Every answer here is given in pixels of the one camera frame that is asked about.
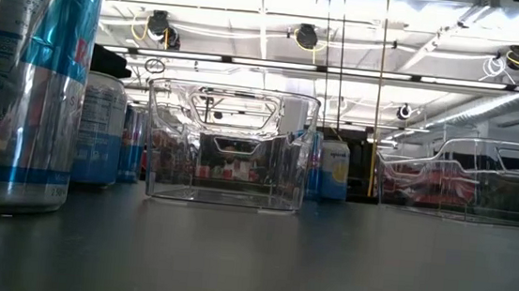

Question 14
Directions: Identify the clear plastic bin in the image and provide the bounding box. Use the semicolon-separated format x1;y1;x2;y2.
138;77;324;216
370;129;519;229

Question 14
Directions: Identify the blue white Spindrift can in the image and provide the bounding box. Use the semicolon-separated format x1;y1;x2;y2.
69;69;131;188
317;139;353;202

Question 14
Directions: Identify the overhead light bar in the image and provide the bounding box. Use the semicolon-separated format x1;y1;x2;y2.
99;43;519;93

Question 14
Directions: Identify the black hanging cable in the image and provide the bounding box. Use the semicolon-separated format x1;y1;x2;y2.
315;0;335;133
331;0;350;134

